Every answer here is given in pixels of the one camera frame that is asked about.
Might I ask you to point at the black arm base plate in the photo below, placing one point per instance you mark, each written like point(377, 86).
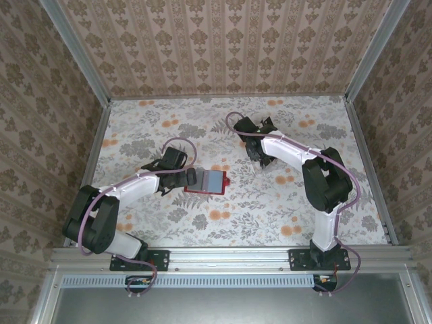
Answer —
point(162, 260)
point(298, 260)

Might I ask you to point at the aluminium side rail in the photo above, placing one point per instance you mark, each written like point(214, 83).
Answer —
point(96, 141)
point(370, 168)

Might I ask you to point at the aluminium front rail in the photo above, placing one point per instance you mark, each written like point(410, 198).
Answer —
point(229, 258)

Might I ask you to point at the red card holder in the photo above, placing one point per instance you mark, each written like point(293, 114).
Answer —
point(214, 180)

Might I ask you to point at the floral patterned table cover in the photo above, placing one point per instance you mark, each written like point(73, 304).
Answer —
point(236, 219)

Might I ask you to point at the aluminium frame post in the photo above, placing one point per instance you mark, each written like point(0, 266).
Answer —
point(79, 54)
point(375, 50)

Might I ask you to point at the black credit card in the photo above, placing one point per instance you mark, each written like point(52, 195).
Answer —
point(267, 121)

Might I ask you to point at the grey metal sheet panel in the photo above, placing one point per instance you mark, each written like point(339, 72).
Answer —
point(229, 307)

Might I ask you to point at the aluminium lower frame profile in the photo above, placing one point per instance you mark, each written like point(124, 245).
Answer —
point(408, 297)
point(47, 297)

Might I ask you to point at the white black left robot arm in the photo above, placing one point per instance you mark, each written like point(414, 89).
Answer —
point(141, 185)

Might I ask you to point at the black connector board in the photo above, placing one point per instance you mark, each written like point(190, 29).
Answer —
point(325, 287)
point(136, 286)

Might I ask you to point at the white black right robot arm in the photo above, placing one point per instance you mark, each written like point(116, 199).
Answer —
point(283, 152)

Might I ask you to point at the clear acrylic card stand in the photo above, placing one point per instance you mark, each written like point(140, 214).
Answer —
point(260, 168)

